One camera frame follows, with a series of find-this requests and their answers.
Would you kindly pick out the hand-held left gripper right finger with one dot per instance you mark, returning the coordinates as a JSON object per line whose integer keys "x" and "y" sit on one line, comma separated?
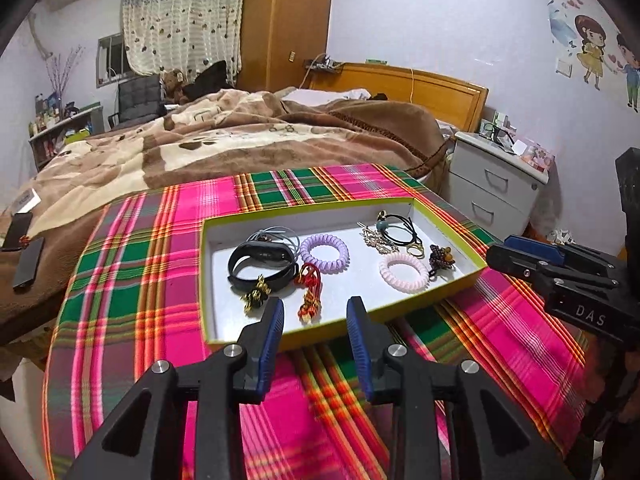
{"x": 357, "y": 340}

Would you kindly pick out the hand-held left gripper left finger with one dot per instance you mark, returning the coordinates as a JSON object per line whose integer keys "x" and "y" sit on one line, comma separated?
{"x": 272, "y": 330}

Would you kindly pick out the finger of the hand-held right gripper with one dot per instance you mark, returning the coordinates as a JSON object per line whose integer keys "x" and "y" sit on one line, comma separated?
{"x": 537, "y": 249}
{"x": 515, "y": 264}

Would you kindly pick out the black gold knot charm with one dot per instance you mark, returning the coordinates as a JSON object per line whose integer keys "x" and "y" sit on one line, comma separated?
{"x": 256, "y": 297}

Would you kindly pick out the yellow cardboard box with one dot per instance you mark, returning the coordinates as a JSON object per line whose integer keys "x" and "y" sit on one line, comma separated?
{"x": 220, "y": 320}

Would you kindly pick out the red gold knot charm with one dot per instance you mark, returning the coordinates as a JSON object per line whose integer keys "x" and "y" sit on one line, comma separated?
{"x": 307, "y": 277}

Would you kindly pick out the black wristband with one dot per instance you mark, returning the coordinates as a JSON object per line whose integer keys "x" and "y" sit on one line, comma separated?
{"x": 267, "y": 256}

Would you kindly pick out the white nightstand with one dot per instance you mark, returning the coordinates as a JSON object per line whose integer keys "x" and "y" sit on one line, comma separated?
{"x": 490, "y": 185}

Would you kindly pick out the pink box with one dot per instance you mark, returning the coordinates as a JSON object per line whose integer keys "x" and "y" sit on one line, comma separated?
{"x": 537, "y": 156}

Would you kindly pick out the pink green plaid tablecloth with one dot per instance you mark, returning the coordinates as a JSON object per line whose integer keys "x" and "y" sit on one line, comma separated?
{"x": 125, "y": 285}

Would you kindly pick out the wooden headboard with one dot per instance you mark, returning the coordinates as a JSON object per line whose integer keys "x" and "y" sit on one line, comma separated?
{"x": 440, "y": 92}

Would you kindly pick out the brown patterned blanket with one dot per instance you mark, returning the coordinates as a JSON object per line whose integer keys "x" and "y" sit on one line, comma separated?
{"x": 200, "y": 150}

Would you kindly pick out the white pillow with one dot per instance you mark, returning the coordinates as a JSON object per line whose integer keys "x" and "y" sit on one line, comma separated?
{"x": 325, "y": 95}

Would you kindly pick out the black clothing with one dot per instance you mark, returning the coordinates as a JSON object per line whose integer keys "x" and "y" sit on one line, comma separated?
{"x": 207, "y": 80}

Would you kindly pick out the brown teddy bear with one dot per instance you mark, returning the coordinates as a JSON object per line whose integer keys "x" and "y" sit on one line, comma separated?
{"x": 172, "y": 82}

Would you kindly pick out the black chair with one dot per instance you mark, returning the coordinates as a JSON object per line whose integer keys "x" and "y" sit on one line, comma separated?
{"x": 137, "y": 97}

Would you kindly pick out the power strip with plugs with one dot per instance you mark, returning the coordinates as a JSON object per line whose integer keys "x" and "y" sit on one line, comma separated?
{"x": 327, "y": 64}

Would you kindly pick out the black phone with red charm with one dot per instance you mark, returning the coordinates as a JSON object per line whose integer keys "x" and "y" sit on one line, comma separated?
{"x": 17, "y": 230}

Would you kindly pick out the white card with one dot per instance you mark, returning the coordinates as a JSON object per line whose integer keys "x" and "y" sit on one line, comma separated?
{"x": 27, "y": 200}

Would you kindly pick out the white cluttered shelf desk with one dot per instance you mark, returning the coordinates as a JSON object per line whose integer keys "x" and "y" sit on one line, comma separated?
{"x": 75, "y": 120}

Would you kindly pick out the wooden wardrobe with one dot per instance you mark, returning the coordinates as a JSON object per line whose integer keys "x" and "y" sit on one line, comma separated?
{"x": 285, "y": 25}

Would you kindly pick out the small window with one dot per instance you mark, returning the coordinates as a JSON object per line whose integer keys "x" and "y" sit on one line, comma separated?
{"x": 110, "y": 57}

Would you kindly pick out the heart print curtain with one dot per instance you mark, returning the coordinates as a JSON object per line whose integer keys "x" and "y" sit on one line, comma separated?
{"x": 180, "y": 25}

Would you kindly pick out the purple decorative branches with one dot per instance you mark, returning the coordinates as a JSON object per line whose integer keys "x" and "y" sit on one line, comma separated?
{"x": 62, "y": 75}

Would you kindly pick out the wrapped air conditioner pipe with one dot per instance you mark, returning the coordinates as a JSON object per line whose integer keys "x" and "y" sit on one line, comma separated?
{"x": 42, "y": 45}

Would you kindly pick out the white wall switch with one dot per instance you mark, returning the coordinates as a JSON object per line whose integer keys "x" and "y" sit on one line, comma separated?
{"x": 564, "y": 67}

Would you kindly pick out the cartoon wall sticker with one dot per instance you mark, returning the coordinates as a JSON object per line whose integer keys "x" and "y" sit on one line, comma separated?
{"x": 592, "y": 45}

